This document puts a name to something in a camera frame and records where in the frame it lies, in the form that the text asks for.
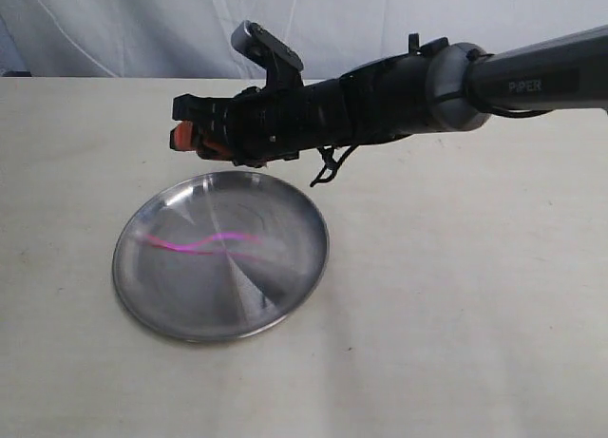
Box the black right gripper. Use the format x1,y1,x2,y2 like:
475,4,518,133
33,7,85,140
169,85,314,167

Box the pink glow stick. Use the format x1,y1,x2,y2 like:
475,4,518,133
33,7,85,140
136,232,280,258

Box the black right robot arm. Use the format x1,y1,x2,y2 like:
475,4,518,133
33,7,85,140
169,21,607,182

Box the round stainless steel plate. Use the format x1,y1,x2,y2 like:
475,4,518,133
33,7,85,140
111,171,330,343

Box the white backdrop cloth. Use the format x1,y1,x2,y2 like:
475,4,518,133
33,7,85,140
1,0,607,79

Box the small black background object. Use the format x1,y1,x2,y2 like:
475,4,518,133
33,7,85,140
0,69,32,78

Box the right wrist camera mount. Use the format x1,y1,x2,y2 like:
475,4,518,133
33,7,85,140
231,20,304,91

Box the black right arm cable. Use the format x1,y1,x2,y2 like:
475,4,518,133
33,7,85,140
309,143,362,188

